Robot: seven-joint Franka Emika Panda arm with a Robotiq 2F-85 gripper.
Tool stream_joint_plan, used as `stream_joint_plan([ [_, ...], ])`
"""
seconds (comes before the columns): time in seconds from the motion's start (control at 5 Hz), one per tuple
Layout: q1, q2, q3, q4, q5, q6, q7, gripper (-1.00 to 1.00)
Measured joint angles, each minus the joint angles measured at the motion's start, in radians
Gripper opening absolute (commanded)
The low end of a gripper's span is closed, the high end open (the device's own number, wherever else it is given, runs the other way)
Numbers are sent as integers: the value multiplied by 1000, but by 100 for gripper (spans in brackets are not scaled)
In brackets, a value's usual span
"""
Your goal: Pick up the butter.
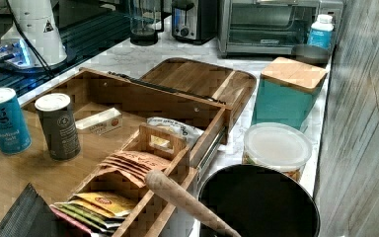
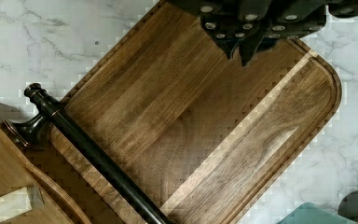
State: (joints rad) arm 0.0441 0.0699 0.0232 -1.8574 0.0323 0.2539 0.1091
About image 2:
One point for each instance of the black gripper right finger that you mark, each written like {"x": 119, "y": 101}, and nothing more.
{"x": 270, "y": 32}

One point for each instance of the wooden cutting board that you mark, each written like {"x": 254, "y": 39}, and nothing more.
{"x": 202, "y": 135}

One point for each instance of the wooden drawer box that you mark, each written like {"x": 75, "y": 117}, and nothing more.
{"x": 27, "y": 196}

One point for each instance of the teal canister with wooden lid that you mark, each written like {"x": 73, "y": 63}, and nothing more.
{"x": 309, "y": 213}

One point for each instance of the dark metal drawer handle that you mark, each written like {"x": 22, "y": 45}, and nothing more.
{"x": 51, "y": 111}

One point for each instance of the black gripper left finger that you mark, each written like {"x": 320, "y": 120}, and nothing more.
{"x": 225, "y": 31}

